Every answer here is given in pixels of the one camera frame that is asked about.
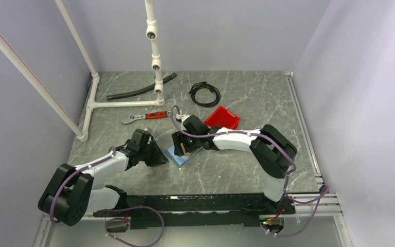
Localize gold credit card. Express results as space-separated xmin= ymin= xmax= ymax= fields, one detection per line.
xmin=181 ymin=144 xmax=202 ymax=157

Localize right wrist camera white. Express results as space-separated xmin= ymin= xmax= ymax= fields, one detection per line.
xmin=176 ymin=114 xmax=190 ymax=123

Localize red handled adjustable wrench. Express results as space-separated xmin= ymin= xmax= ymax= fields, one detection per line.
xmin=121 ymin=111 xmax=171 ymax=125

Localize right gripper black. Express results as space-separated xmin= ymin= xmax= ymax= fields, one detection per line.
xmin=172 ymin=129 xmax=202 ymax=157

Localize aluminium rail right side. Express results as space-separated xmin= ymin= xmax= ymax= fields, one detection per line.
xmin=284 ymin=72 xmax=343 ymax=218

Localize white PVC pipe frame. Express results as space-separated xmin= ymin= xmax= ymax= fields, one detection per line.
xmin=0 ymin=1 xmax=165 ymax=142

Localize coiled black cable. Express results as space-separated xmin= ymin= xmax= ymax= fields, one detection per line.
xmin=188 ymin=81 xmax=221 ymax=109

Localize blue card holder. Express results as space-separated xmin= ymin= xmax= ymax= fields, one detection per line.
xmin=165 ymin=146 xmax=203 ymax=170

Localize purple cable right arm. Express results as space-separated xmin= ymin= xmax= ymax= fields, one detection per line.
xmin=169 ymin=104 xmax=330 ymax=238

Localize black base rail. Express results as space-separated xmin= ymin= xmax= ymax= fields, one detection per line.
xmin=93 ymin=193 xmax=295 ymax=230

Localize red plastic bin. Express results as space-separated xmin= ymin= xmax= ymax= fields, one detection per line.
xmin=204 ymin=105 xmax=241 ymax=129

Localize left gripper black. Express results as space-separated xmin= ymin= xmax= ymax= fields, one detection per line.
xmin=139 ymin=139 xmax=168 ymax=167

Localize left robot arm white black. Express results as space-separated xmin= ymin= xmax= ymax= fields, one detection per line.
xmin=38 ymin=129 xmax=168 ymax=226

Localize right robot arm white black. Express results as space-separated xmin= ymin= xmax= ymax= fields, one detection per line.
xmin=172 ymin=115 xmax=298 ymax=214

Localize black rubber hose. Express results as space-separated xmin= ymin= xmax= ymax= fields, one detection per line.
xmin=106 ymin=72 xmax=178 ymax=101

